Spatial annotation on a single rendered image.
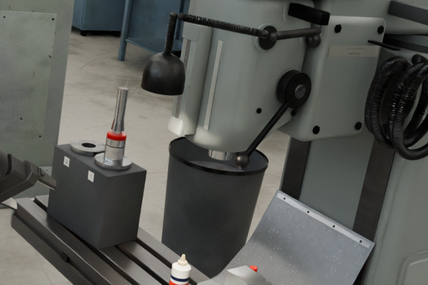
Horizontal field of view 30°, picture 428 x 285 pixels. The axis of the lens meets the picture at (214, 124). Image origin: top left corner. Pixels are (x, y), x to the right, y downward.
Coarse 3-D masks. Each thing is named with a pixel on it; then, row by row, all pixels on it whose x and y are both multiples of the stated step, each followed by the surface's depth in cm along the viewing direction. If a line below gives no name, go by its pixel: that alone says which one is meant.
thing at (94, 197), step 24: (72, 144) 193; (96, 144) 196; (72, 168) 190; (96, 168) 184; (120, 168) 184; (72, 192) 190; (96, 192) 184; (120, 192) 184; (72, 216) 191; (96, 216) 184; (120, 216) 187; (96, 240) 185; (120, 240) 190
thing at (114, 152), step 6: (108, 144) 185; (114, 144) 184; (120, 144) 185; (108, 150) 185; (114, 150) 185; (120, 150) 185; (108, 156) 185; (114, 156) 185; (120, 156) 186; (114, 162) 186
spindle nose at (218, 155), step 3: (210, 150) 157; (210, 153) 157; (213, 153) 156; (216, 153) 156; (219, 153) 156; (222, 153) 156; (225, 153) 156; (228, 153) 156; (231, 153) 157; (210, 156) 157; (213, 156) 156; (216, 156) 156; (219, 156) 156; (222, 156) 156; (225, 156) 156; (228, 156) 156; (231, 156) 158; (216, 159) 156; (219, 159) 156; (222, 159) 156; (225, 159) 156; (228, 159) 157
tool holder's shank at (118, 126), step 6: (120, 90) 182; (126, 90) 182; (120, 96) 182; (126, 96) 183; (120, 102) 182; (126, 102) 184; (120, 108) 183; (120, 114) 183; (114, 120) 184; (120, 120) 184; (114, 126) 184; (120, 126) 184; (114, 132) 185; (120, 132) 185
